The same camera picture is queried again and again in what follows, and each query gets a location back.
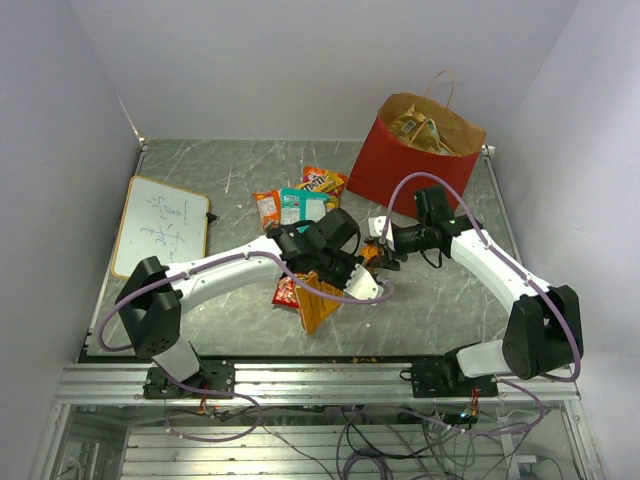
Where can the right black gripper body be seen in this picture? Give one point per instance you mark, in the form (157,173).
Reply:
(407,240)

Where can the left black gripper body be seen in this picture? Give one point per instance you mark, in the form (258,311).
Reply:
(336,267)

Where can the orange Kettle chips bag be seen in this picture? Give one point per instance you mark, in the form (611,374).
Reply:
(314,309)

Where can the red paper bag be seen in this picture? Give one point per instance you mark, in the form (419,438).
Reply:
(383,161)

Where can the brown snack pouch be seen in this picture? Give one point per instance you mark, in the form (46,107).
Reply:
(414,129)

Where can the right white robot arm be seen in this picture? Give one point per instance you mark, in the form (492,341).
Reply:
(543,332)

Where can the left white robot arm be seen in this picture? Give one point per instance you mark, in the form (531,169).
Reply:
(156,296)

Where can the teal Fox's candy bag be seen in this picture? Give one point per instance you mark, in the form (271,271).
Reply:
(298,205)

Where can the orange Fox's candy bag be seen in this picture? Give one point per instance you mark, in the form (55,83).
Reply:
(333,201)

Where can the yellow M&M's bag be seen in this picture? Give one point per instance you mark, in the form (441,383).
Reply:
(329,183)

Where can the small red snack packet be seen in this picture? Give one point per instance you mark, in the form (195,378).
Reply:
(285,293)

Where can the orange snack packet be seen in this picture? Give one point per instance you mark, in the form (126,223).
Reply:
(269,208)

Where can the small whiteboard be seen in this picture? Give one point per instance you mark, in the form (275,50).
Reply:
(159,220)

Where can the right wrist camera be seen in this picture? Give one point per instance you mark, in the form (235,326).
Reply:
(380,229)

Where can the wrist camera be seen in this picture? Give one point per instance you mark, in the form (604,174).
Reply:
(380,229)
(361,288)

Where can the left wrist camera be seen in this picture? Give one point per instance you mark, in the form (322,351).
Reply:
(361,288)

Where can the aluminium rail frame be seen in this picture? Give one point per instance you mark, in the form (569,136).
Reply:
(337,419)

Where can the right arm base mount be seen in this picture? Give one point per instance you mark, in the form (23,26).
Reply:
(441,377)

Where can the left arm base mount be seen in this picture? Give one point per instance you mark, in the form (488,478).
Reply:
(216,375)

